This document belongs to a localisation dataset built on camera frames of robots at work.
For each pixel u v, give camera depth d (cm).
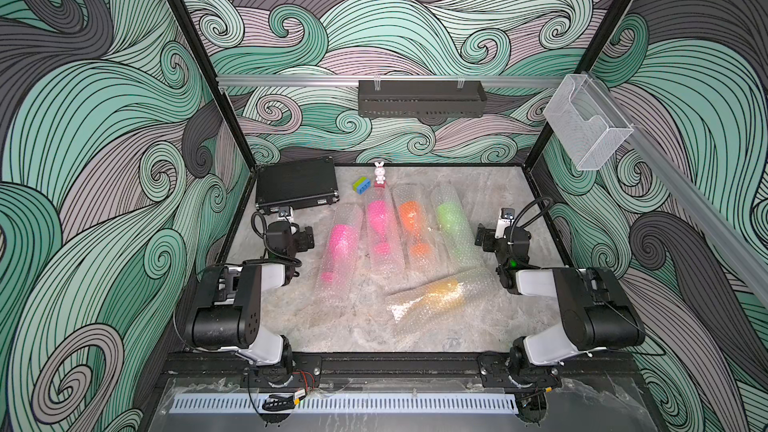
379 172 110
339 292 81
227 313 45
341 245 89
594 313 44
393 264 85
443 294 78
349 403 70
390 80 90
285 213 83
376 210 96
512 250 70
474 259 86
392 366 75
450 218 95
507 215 80
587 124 77
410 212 96
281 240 71
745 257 50
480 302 85
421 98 95
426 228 92
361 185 111
